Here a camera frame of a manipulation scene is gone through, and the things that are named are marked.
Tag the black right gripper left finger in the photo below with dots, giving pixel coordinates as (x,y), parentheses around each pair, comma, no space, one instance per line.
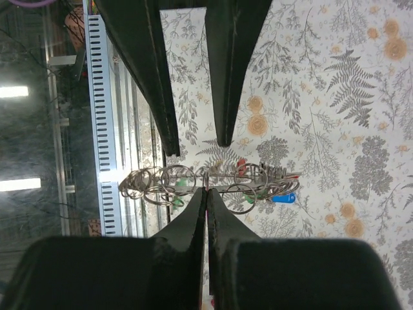
(160,272)

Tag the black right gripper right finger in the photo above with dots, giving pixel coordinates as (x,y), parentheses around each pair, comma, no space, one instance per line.
(250,272)

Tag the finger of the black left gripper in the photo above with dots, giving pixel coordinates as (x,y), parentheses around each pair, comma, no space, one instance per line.
(135,29)
(232,29)

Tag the large keyring with many rings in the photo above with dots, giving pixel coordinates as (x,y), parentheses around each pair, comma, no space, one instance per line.
(241,182)

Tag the white slotted cable duct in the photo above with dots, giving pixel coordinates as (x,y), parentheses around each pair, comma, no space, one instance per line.
(103,125)

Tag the aluminium front rail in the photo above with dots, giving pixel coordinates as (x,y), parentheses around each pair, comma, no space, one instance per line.
(138,146)

